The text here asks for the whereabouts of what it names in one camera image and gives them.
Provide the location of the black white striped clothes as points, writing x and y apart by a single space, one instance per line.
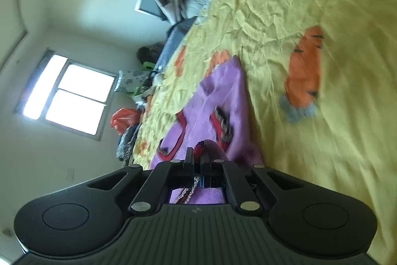
127 145

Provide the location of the grey monitor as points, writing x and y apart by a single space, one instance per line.
149 2

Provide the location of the window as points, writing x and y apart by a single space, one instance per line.
77 97

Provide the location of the black bag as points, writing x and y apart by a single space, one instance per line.
150 52

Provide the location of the floral pillow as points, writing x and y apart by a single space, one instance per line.
131 80

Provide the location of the green plastic chair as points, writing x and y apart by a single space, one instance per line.
136 92
148 66

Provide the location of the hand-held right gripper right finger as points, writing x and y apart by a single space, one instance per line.
204 168

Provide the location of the orange plastic bag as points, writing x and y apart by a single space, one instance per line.
125 120

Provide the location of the purple sweater with red collar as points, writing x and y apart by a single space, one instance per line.
223 88

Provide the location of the blue quilt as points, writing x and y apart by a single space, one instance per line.
175 40

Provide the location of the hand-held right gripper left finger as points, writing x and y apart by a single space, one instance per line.
189 161

